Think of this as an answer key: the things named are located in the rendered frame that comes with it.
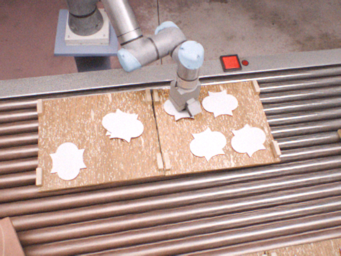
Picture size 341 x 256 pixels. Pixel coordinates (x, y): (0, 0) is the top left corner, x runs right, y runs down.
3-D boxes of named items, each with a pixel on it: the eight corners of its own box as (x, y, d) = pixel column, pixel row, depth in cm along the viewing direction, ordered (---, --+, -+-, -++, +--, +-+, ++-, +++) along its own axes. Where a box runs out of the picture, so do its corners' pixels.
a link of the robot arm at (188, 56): (194, 33, 106) (210, 53, 102) (190, 57, 115) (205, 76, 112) (172, 42, 103) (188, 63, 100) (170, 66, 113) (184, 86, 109)
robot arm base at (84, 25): (67, 13, 155) (62, -5, 146) (102, 9, 156) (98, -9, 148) (69, 38, 148) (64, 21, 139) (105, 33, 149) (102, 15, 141)
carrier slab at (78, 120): (39, 103, 129) (38, 100, 128) (149, 92, 135) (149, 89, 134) (39, 193, 113) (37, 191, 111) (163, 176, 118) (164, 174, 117)
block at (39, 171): (38, 170, 115) (35, 167, 112) (43, 170, 115) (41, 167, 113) (38, 188, 112) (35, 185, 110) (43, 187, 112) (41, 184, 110)
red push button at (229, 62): (221, 59, 146) (222, 57, 145) (235, 58, 147) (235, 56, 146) (225, 70, 143) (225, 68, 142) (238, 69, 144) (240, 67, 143)
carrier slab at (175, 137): (151, 92, 135) (151, 89, 134) (252, 82, 141) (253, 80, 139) (165, 176, 118) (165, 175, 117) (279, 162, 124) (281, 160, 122)
